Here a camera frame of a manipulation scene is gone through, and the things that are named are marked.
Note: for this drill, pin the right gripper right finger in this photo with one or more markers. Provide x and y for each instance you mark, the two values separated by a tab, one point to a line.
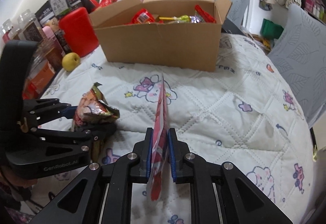
220	193

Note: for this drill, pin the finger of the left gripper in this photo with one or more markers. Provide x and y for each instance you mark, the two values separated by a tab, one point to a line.
45	144
41	111

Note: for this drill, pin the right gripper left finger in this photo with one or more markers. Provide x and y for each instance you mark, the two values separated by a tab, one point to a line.
102	194

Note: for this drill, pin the dark spicy snack bag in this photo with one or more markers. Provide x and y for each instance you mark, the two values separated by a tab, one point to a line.
93	109

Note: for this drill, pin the pink red snack pouch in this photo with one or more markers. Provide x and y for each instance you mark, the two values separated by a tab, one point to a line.
159	147

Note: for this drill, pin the red foil snack bag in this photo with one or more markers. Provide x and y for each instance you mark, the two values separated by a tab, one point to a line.
143	16

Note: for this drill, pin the small red snack packet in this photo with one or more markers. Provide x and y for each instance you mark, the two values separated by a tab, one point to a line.
203	16

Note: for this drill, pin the silver purple snack pouch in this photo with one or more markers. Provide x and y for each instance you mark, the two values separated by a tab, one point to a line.
195	19

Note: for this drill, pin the left hand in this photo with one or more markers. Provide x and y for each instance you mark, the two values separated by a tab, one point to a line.
7	175

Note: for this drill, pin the clear orange label jar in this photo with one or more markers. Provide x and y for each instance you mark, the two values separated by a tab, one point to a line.
39	75

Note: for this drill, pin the yellow pear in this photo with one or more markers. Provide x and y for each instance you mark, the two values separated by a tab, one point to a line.
71	61

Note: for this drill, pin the white quilted tablecloth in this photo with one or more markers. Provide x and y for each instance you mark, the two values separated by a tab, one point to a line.
243	112

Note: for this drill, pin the red cylindrical canister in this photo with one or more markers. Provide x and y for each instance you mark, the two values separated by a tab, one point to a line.
78	32

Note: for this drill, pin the near grey chair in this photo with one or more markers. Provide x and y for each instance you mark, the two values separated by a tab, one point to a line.
299	56

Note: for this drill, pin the green bag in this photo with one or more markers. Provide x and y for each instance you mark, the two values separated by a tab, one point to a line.
270	30

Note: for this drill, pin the brown cardboard box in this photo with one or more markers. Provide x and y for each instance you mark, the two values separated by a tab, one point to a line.
172	41

